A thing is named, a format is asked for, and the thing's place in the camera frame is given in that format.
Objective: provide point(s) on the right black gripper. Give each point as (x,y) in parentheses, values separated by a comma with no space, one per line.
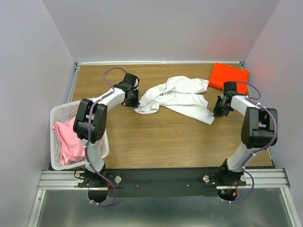
(217,112)

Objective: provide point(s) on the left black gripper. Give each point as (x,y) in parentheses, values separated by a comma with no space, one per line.
(135,104)

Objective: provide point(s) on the white t-shirt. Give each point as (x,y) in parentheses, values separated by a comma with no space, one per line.
(179,94)

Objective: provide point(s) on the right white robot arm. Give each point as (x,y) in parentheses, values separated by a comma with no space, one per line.
(259,130)

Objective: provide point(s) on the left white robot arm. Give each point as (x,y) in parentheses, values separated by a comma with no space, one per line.
(91,118)

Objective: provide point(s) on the folded orange t-shirt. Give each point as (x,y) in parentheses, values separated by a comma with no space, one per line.
(222,73)

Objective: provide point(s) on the white plastic laundry basket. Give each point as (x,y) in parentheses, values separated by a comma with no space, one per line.
(65,113)

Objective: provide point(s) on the pink t-shirt in basket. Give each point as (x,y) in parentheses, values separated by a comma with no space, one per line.
(71,147)

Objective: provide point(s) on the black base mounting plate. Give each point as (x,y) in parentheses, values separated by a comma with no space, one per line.
(161,182)

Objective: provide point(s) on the aluminium front rail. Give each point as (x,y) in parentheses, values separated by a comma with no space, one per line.
(259,178)

